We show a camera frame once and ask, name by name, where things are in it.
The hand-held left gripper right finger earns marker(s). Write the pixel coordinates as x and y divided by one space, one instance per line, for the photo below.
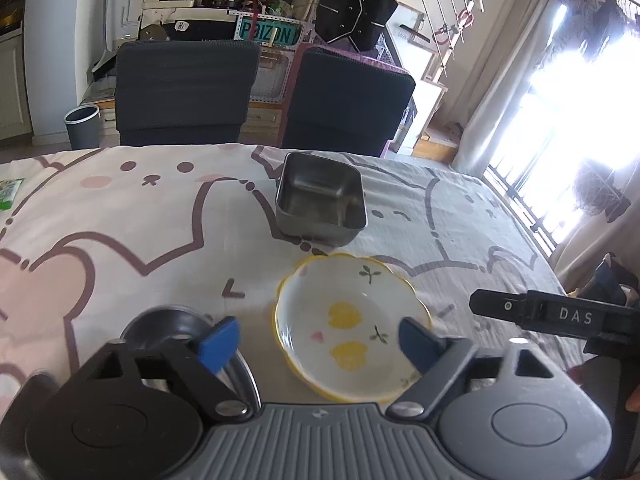
415 345

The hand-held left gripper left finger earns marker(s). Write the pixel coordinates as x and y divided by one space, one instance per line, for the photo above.
220 342

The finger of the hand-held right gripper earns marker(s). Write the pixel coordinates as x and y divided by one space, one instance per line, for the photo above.
500 305

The yellow rimmed floral bowl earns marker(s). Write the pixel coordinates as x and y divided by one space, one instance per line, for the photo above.
350 320

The round steel bowl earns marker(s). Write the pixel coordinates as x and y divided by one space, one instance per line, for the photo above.
150 325

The square steel bowl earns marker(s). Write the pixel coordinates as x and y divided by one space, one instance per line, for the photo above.
315 195

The dark blue bag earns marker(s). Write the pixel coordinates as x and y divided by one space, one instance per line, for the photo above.
607 275

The beige curtain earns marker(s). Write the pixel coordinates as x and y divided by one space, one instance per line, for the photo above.
595 240
500 90

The black balcony railing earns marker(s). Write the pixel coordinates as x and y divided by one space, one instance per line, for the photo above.
520 210

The hanging net basket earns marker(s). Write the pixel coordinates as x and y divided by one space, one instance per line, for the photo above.
600 192

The cartoon printed tablecloth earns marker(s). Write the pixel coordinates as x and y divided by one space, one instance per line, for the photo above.
150 220

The dark grey chair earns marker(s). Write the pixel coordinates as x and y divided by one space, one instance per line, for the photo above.
185 90
345 100

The grey trash bin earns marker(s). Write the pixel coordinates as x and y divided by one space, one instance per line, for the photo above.
82 127

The green packet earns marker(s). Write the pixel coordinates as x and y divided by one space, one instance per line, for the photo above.
10 192

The white perforated metal shelf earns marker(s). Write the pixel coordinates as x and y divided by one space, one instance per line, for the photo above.
267 75

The hanging dark clothes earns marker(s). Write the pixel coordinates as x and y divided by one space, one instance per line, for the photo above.
600 15

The teal sign plate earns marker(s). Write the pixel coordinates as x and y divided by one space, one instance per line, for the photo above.
265 32

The kitchen base cabinet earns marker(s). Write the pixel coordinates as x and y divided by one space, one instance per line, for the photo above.
12 90

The black vest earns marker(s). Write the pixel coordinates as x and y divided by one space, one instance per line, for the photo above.
357 5

